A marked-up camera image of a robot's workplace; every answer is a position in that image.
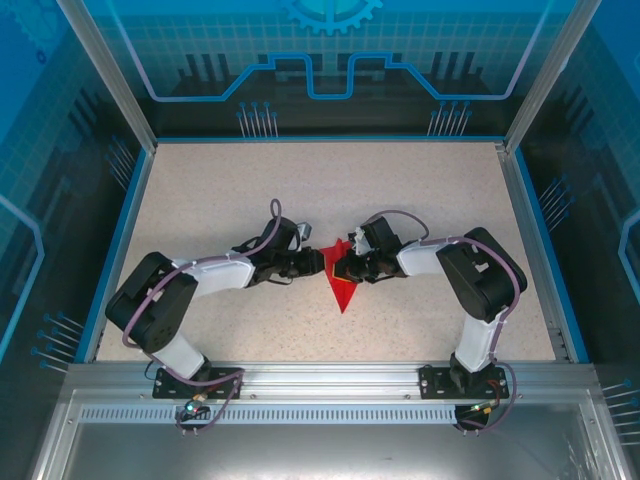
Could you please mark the red paper sheet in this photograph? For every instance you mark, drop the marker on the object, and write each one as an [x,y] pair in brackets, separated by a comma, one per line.
[345,295]

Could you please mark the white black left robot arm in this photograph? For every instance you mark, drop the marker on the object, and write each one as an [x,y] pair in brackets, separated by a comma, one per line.
[150,305]

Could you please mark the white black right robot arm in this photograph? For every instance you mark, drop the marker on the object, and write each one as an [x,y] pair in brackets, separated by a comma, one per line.
[480,275]

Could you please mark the sheet metal tray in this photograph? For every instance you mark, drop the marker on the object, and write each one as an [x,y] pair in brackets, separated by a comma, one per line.
[320,450]

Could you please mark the blue table edge strip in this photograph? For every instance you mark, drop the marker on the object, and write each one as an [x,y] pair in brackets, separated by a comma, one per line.
[551,260]
[116,260]

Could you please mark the blue panel with gear print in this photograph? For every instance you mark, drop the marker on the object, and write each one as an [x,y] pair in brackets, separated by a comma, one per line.
[225,40]

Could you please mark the blue circuit print panel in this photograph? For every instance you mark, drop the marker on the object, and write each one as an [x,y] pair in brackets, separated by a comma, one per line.
[45,150]
[600,150]

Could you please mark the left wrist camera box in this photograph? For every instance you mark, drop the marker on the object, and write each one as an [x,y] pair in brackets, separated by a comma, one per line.
[305,231]

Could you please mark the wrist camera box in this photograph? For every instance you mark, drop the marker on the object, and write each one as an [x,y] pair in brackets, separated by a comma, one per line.
[358,241]
[305,231]

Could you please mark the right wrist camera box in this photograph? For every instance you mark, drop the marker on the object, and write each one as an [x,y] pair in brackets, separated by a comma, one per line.
[358,241]

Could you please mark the aluminium mounting rail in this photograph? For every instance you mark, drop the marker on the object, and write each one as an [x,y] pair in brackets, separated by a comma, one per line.
[330,380]

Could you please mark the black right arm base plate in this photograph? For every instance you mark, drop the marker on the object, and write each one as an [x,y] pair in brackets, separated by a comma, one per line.
[435,382]

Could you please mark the aluminium table edge rail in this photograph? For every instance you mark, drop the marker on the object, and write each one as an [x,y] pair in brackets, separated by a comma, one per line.
[527,225]

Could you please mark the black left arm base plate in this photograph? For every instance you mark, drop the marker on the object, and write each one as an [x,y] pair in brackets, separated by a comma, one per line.
[167,387]

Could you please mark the aluminium frame post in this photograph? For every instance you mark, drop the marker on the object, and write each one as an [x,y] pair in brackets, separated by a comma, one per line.
[120,85]
[542,85]

